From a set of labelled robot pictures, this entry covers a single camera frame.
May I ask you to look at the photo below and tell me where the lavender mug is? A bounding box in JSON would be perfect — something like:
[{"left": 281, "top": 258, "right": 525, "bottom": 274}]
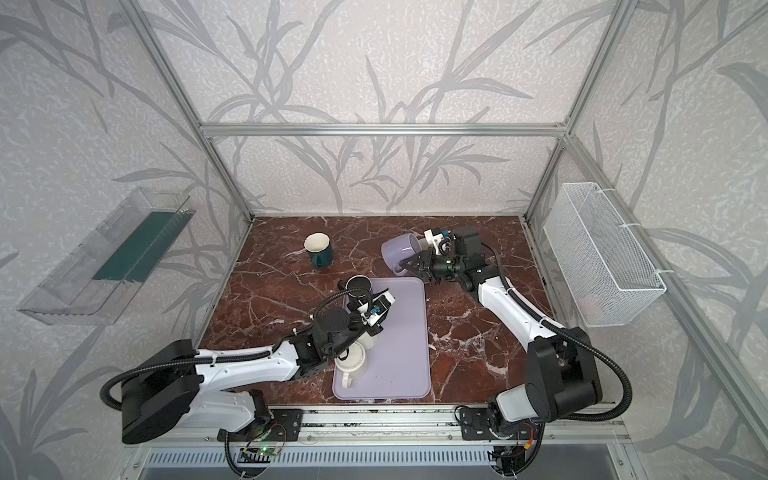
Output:
[{"left": 381, "top": 233, "right": 422, "bottom": 276}]

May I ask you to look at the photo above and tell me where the dark green mug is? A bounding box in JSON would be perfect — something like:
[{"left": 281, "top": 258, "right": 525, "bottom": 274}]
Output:
[{"left": 304, "top": 232, "right": 333, "bottom": 269}]

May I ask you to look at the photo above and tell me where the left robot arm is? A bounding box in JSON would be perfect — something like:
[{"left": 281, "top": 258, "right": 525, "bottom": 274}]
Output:
[{"left": 99, "top": 288, "right": 395, "bottom": 445}]

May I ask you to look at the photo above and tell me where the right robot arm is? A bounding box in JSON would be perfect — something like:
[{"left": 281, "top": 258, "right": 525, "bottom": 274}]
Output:
[{"left": 381, "top": 227, "right": 634, "bottom": 429}]

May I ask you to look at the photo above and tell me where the cream round mug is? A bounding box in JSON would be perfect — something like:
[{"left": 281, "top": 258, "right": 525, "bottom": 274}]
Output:
[{"left": 334, "top": 342, "right": 368, "bottom": 389}]

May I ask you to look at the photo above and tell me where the white faceted mug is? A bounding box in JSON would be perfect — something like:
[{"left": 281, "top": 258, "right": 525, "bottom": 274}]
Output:
[{"left": 355, "top": 331, "right": 376, "bottom": 351}]

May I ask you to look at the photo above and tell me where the black enamel mug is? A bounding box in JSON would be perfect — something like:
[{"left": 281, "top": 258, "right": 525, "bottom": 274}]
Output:
[{"left": 344, "top": 275, "right": 372, "bottom": 300}]

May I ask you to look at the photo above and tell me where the lavender plastic tray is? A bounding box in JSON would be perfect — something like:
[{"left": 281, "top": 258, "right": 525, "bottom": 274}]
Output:
[{"left": 332, "top": 277, "right": 431, "bottom": 401}]

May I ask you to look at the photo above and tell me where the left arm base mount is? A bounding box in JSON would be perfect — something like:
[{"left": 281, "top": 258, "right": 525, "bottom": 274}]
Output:
[{"left": 216, "top": 408, "right": 304, "bottom": 443}]

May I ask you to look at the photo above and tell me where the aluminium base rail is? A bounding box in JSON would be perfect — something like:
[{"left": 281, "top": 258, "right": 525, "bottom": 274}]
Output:
[{"left": 130, "top": 404, "right": 631, "bottom": 448}]

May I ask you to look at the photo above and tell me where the white wire mesh basket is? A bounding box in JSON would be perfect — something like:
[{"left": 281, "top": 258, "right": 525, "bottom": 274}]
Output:
[{"left": 543, "top": 182, "right": 667, "bottom": 328}]

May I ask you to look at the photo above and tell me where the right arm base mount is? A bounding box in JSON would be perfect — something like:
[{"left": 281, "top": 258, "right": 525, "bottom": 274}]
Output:
[{"left": 453, "top": 405, "right": 540, "bottom": 441}]

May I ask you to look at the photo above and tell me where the aluminium cage frame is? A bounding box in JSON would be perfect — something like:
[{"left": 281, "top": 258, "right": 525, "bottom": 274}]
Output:
[{"left": 118, "top": 1, "right": 767, "bottom": 448}]

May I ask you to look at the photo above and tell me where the clear acrylic wall shelf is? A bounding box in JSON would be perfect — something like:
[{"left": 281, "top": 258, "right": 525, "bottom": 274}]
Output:
[{"left": 18, "top": 187, "right": 196, "bottom": 326}]

